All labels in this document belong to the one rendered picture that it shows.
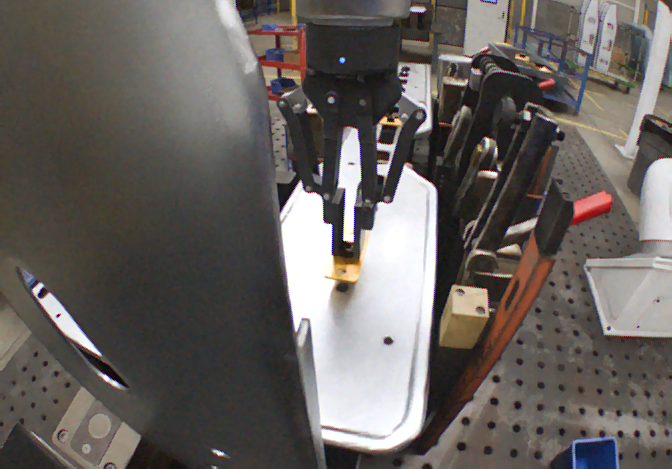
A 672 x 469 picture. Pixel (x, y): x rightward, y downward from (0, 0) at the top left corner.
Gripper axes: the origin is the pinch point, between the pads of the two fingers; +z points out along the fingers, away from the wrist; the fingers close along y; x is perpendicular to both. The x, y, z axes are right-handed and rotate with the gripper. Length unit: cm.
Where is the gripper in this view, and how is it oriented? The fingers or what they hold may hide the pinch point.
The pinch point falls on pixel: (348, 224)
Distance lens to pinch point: 37.0
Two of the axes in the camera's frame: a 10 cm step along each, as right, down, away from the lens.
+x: -2.3, 5.9, -7.7
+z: 0.0, 8.0, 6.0
